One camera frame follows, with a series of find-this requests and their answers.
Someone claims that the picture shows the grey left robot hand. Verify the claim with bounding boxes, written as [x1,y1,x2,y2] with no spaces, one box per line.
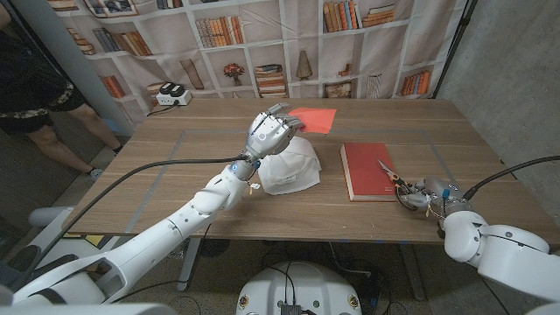
[242,102,306,165]

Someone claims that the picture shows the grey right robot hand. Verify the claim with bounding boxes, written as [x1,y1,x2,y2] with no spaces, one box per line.
[400,176,472,218]

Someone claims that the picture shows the red origami paper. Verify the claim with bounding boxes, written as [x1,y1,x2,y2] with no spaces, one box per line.
[287,107,338,136]

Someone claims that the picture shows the black orange scissors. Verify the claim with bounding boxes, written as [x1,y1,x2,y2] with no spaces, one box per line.
[377,158,421,214]

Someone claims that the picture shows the white crumpled towel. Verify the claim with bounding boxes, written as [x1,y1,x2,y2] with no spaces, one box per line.
[256,136,323,196]

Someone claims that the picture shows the red notebook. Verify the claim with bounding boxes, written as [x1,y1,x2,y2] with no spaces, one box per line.
[339,142,399,203]

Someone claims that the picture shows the dark table leg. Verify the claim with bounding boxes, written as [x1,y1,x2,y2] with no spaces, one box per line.
[400,243,425,301]

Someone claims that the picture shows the white power strip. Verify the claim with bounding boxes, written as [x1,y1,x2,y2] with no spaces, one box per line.
[155,81,193,107]

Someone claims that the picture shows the printed bookshelf backdrop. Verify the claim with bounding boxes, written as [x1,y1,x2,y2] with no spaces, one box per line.
[45,0,469,126]

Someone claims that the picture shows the black backdrop stand pole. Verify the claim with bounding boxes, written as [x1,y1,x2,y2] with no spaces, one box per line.
[430,0,479,100]

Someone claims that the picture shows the white table leg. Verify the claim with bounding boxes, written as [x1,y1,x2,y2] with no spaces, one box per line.
[177,238,202,292]

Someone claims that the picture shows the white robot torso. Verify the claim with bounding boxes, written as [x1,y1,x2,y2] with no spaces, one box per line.
[234,261,363,315]

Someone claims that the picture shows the yellow flat floor item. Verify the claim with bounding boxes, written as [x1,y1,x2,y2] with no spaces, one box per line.
[65,234,106,246]

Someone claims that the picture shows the white rounded base platform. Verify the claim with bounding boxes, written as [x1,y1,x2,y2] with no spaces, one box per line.
[25,206,115,263]

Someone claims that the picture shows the standing person in black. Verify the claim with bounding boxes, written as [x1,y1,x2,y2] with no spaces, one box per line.
[0,3,126,180]

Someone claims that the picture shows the person in jeans and shoes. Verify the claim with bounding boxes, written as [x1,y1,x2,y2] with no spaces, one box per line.
[0,244,75,290]

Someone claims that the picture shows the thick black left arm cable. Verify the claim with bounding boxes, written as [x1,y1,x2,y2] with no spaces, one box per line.
[8,156,250,290]

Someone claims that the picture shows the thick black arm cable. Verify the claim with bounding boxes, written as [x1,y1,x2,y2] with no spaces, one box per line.
[463,155,560,201]
[8,156,250,290]

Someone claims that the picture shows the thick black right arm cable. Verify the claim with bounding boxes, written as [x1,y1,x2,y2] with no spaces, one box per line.
[463,155,560,201]

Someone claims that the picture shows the black power strip cable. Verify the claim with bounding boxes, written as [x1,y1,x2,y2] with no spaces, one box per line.
[146,101,180,118]

